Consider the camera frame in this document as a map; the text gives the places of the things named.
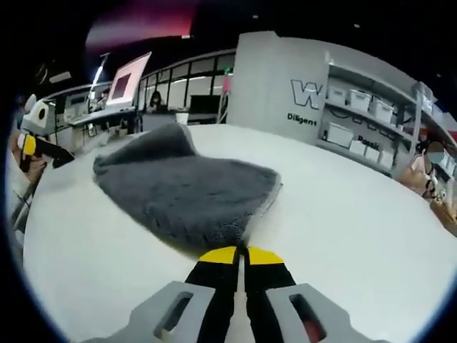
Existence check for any black monitor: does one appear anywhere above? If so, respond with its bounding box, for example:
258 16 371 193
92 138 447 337
189 94 221 115

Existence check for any person's left hand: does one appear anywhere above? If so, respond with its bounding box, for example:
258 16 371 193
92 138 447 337
27 159 49 185

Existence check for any large display screen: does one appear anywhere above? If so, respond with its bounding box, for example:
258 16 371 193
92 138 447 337
106 51 153 108

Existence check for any white lamp bar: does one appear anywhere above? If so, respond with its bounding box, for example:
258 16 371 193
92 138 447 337
91 53 110 94

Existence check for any dark grey fluffy towel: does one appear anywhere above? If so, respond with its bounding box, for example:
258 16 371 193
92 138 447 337
92 123 285 257

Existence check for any group of white storage boxes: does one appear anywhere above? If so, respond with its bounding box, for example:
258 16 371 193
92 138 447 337
326 85 398 169

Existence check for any grey metal shelf rack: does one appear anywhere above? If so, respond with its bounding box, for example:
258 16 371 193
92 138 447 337
316 49 457 179

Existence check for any wooden tray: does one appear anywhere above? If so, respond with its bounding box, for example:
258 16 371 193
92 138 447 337
430 199 457 227

